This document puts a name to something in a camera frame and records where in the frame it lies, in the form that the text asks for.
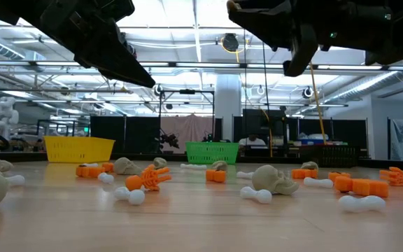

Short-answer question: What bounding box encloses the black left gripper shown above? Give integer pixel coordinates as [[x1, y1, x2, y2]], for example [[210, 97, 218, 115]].
[[40, 0, 156, 89]]

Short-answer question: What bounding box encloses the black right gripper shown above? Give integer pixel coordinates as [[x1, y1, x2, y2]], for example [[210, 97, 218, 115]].
[[227, 0, 374, 78]]

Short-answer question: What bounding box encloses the black partition panel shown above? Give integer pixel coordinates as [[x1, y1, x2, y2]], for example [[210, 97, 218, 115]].
[[89, 115, 161, 155]]

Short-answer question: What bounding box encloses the long ceiling light strip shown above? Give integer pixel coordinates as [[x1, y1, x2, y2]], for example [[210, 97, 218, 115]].
[[0, 59, 403, 71]]

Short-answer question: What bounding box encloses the white structural column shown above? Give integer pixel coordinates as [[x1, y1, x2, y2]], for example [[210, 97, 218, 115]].
[[214, 73, 243, 143]]

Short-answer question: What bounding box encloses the pink curtain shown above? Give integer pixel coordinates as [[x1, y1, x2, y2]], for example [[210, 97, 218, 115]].
[[160, 113, 215, 154]]

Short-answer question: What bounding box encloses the black equipment cabinet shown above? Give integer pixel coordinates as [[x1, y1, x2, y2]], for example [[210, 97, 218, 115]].
[[241, 108, 287, 155]]

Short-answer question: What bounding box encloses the yellow plastic basket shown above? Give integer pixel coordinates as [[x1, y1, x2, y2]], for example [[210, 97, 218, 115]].
[[43, 135, 116, 164]]

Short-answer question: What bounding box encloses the person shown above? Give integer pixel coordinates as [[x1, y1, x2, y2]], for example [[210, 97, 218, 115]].
[[239, 134, 268, 147]]

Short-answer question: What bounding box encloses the green plastic basket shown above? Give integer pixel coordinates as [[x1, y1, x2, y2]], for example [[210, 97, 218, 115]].
[[185, 141, 241, 165]]

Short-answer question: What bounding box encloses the black plastic basket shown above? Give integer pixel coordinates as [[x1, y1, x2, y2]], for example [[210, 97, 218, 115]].
[[298, 144, 360, 168]]

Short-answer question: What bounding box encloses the white robot figure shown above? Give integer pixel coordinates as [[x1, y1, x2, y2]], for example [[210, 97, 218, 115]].
[[0, 97, 20, 141]]

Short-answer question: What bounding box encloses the orange bone centre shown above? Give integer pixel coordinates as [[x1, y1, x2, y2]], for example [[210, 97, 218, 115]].
[[205, 169, 227, 184]]

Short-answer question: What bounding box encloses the thin black hanging cable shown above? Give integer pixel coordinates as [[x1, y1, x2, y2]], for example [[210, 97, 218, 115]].
[[242, 29, 248, 116]]

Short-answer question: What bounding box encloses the long black hanging cable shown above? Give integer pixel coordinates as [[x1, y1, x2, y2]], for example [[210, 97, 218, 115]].
[[261, 41, 274, 158]]

